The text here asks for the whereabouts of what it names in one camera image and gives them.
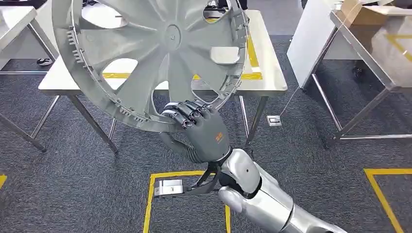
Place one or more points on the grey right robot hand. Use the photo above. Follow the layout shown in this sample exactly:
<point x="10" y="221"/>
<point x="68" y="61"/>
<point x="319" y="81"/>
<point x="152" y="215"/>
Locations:
<point x="206" y="135"/>

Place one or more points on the silver plastic wheel hubcap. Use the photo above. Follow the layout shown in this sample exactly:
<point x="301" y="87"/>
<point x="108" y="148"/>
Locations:
<point x="145" y="48"/>

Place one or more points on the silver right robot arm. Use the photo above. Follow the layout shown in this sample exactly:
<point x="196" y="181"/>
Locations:
<point x="264" y="199"/>

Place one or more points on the silver floor socket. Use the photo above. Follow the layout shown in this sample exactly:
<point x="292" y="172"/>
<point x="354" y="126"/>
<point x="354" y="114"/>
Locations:
<point x="274" y="121"/>

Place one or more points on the yellow floor tape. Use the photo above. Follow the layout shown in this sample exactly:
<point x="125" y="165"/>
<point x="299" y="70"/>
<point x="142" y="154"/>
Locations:
<point x="149" y="199"/>
<point x="378" y="193"/>
<point x="2" y="180"/>

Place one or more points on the steel work table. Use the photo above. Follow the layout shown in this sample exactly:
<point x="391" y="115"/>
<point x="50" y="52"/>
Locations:
<point x="267" y="70"/>
<point x="386" y="54"/>
<point x="13" y="22"/>

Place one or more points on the yellow table marking tape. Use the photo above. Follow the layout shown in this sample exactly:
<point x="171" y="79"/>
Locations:
<point x="399" y="43"/>
<point x="252" y="58"/>

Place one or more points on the white board panel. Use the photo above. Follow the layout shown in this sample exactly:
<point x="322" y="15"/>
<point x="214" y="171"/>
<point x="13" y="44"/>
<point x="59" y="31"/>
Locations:
<point x="309" y="45"/>

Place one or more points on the person's shoe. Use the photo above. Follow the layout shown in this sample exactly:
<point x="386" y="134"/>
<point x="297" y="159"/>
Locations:
<point x="44" y="61"/>

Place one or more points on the brown cardboard box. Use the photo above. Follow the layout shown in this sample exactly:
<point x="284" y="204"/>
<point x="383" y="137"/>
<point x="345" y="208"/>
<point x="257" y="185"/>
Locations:
<point x="363" y="14"/>

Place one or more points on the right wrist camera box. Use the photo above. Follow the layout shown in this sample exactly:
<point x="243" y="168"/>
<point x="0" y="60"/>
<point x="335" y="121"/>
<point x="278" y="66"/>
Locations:
<point x="169" y="188"/>

